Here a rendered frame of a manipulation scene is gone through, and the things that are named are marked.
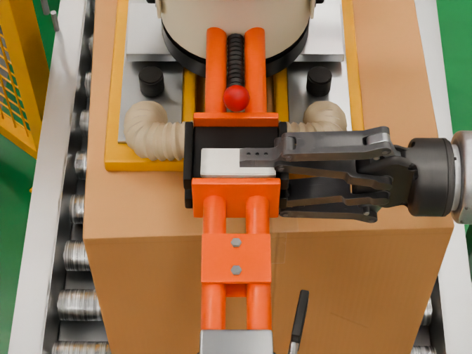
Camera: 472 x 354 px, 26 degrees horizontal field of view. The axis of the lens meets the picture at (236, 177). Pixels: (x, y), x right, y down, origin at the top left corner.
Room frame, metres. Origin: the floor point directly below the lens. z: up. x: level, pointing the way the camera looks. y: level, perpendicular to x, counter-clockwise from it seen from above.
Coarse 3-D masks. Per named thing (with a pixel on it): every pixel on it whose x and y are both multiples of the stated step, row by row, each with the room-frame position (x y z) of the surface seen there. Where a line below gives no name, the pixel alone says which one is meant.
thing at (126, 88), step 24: (120, 0) 0.87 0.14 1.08; (144, 0) 0.87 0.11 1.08; (120, 24) 0.83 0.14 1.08; (120, 48) 0.79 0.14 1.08; (120, 72) 0.76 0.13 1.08; (144, 72) 0.73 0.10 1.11; (168, 72) 0.75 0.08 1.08; (120, 96) 0.72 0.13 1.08; (144, 96) 0.72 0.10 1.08; (168, 96) 0.72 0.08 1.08; (192, 96) 0.72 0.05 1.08; (120, 120) 0.68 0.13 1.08; (168, 120) 0.68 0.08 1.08; (192, 120) 0.69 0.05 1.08; (120, 144) 0.65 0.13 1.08; (120, 168) 0.63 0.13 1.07; (144, 168) 0.63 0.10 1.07; (168, 168) 0.63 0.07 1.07
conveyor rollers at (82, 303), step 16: (80, 128) 1.07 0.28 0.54; (80, 160) 0.99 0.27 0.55; (80, 176) 0.97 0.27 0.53; (80, 208) 0.90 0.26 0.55; (80, 240) 0.84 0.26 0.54; (64, 256) 0.81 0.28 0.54; (80, 256) 0.81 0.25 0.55; (64, 304) 0.72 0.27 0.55; (80, 304) 0.72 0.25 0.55; (96, 304) 0.72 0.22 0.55; (80, 320) 0.71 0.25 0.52; (96, 320) 0.70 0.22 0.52; (64, 352) 0.64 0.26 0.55; (80, 352) 0.64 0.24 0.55; (96, 352) 0.64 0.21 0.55; (416, 352) 0.64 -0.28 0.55; (432, 352) 0.64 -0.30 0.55
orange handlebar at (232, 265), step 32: (224, 32) 0.71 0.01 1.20; (256, 32) 0.71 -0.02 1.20; (224, 64) 0.67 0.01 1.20; (256, 64) 0.67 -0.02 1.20; (256, 96) 0.63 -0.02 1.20; (224, 224) 0.48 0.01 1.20; (256, 224) 0.48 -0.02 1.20; (224, 256) 0.44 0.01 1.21; (256, 256) 0.44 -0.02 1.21; (224, 288) 0.41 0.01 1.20; (256, 288) 0.41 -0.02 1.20; (224, 320) 0.38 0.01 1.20; (256, 320) 0.38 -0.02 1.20
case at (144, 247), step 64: (384, 0) 0.89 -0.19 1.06; (384, 64) 0.78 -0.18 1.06; (128, 192) 0.60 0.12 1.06; (128, 256) 0.54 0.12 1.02; (192, 256) 0.55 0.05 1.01; (320, 256) 0.55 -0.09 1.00; (384, 256) 0.55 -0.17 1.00; (128, 320) 0.54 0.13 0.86; (192, 320) 0.55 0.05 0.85; (320, 320) 0.55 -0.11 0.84; (384, 320) 0.56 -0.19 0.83
